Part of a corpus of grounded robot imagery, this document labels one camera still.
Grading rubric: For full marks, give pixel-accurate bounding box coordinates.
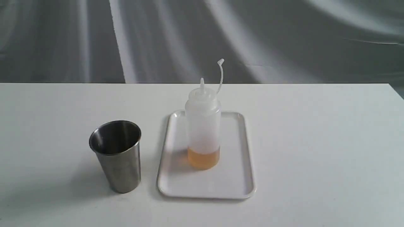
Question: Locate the grey fabric backdrop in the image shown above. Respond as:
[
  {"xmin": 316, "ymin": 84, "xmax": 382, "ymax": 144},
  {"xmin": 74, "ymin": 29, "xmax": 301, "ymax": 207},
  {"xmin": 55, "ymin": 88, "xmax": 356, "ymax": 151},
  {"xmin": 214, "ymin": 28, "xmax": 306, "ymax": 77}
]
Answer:
[{"xmin": 0, "ymin": 0, "xmax": 404, "ymax": 96}]

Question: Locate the stainless steel cup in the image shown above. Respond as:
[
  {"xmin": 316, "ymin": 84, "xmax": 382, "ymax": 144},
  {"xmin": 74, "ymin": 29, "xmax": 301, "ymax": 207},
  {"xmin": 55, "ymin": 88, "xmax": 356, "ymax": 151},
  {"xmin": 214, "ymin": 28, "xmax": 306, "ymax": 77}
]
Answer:
[{"xmin": 89, "ymin": 120, "xmax": 142, "ymax": 194}]

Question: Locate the translucent squeeze bottle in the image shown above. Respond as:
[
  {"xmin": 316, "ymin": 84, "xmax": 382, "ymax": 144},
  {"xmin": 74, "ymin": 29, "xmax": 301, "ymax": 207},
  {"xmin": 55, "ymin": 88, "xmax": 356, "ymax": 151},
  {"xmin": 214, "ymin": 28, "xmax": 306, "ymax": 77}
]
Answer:
[{"xmin": 185, "ymin": 58, "xmax": 224, "ymax": 170}]

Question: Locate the white plastic tray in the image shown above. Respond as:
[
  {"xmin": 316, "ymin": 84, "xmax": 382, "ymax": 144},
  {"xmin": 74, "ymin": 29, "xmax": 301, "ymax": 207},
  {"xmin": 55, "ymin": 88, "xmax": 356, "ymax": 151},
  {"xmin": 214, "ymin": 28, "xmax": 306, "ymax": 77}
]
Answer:
[{"xmin": 156, "ymin": 110, "xmax": 256, "ymax": 200}]

